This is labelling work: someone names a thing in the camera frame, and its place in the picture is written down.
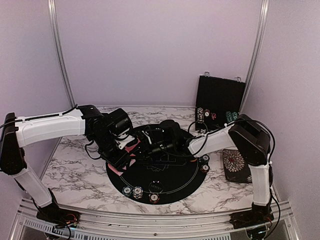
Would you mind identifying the round black poker mat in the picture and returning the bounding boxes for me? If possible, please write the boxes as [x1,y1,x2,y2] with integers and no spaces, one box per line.
[106,123,209,205]

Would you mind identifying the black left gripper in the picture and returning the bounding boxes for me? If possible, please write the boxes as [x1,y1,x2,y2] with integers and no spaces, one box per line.
[92,131,132,173]

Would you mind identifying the aluminium frame post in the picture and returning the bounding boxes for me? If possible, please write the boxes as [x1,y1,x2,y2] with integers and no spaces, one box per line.
[47,0,76,107]
[240,0,270,111]

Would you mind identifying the aluminium front rail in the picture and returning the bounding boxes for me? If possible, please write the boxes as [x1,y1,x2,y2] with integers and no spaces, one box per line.
[9,199,301,240]

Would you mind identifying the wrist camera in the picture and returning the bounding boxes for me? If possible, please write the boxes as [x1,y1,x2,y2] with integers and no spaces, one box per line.
[108,108,132,136]
[159,119,183,148]

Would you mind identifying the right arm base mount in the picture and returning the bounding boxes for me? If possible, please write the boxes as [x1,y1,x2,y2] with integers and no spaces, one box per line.
[229,203,274,229]

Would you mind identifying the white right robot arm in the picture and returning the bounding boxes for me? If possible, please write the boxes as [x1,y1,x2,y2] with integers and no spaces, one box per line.
[136,114,275,224]

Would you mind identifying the clear round dealer button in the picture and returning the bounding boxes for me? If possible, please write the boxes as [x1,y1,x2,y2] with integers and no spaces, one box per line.
[148,181,164,193]

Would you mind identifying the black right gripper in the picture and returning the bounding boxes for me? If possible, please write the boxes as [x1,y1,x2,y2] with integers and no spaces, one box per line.
[129,139,175,166]

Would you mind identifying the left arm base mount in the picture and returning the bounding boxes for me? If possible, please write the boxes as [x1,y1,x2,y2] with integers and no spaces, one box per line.
[34,201,80,227]

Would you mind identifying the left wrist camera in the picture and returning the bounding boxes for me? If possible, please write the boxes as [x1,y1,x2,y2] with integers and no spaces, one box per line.
[108,108,132,136]

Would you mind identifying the green chips in case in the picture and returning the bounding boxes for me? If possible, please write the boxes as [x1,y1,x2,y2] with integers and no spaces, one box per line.
[225,111,239,123]

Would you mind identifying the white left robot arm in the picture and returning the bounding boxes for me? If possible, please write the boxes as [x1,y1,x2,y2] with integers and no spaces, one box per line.
[0,105,134,223]

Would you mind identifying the right aluminium frame post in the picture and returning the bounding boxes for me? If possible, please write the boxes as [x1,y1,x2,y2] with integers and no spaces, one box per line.
[240,0,270,111]

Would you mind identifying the black poker chip case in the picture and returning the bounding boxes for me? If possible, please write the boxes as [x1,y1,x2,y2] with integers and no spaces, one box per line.
[195,75,246,133]

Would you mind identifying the black floral rectangular tray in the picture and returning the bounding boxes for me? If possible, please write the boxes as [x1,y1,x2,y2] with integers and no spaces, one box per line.
[222,149,252,184]

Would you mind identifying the red playing card deck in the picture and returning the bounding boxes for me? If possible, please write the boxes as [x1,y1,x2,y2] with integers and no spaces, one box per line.
[107,160,135,176]

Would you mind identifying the left aluminium frame post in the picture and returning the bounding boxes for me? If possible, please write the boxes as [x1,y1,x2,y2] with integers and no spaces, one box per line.
[47,0,76,107]

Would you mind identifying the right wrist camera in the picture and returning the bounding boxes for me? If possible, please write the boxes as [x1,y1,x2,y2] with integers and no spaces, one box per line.
[159,119,183,148]

